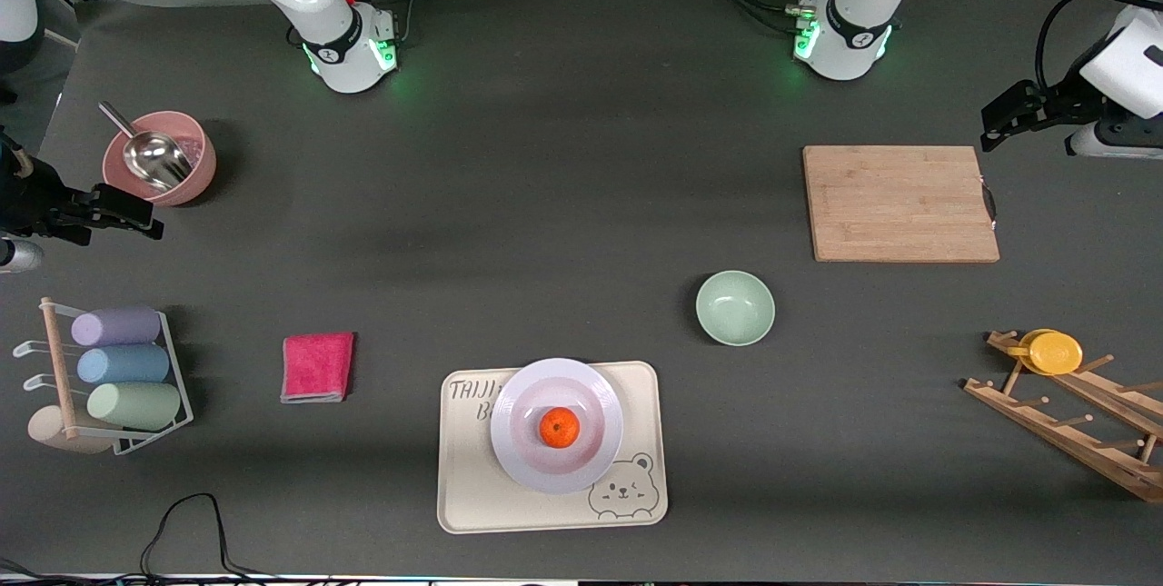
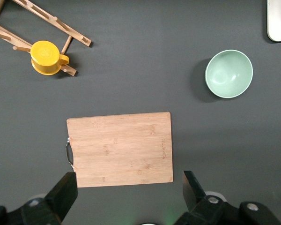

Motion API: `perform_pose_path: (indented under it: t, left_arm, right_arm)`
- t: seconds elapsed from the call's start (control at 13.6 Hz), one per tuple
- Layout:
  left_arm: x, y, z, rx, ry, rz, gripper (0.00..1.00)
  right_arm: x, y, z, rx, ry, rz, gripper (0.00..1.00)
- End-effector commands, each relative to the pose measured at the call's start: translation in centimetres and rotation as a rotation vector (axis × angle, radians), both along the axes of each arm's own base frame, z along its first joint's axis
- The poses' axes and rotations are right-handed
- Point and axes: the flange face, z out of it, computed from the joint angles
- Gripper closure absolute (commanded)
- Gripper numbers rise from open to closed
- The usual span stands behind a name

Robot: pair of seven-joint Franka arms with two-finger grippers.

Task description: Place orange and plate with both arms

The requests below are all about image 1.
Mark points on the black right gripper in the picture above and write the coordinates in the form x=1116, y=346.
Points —
x=36, y=201

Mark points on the wooden peg drying rack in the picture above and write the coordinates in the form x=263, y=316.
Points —
x=1045, y=432

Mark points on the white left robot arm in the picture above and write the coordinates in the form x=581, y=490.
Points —
x=845, y=64

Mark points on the mint green bowl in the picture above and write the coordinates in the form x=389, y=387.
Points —
x=735, y=308

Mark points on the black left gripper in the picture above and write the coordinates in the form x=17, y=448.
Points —
x=1065, y=104

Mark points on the white round plate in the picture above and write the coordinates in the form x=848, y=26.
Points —
x=531, y=404

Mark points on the beige bear print tray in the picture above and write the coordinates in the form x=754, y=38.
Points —
x=468, y=486

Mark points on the wooden cutting board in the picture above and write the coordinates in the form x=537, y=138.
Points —
x=899, y=204

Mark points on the orange fruit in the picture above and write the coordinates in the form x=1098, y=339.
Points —
x=560, y=428

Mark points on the pink bowl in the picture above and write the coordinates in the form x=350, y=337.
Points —
x=198, y=182

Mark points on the purple cup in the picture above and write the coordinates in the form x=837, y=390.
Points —
x=116, y=327

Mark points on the folded pink cloth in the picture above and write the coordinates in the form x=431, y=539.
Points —
x=316, y=368

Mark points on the yellow cup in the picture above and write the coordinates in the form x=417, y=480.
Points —
x=1054, y=353

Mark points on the beige cup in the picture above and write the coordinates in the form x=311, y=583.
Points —
x=45, y=430

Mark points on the blue cup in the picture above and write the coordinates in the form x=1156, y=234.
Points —
x=123, y=365

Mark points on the metal scoop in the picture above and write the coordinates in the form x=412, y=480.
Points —
x=154, y=159

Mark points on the green cup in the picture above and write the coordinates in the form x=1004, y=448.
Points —
x=134, y=406

